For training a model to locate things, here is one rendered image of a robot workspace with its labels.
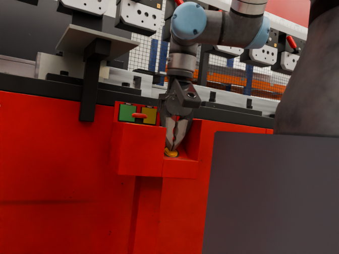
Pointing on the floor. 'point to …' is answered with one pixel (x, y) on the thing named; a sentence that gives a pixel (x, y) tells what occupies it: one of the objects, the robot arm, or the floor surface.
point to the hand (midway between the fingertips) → (172, 146)
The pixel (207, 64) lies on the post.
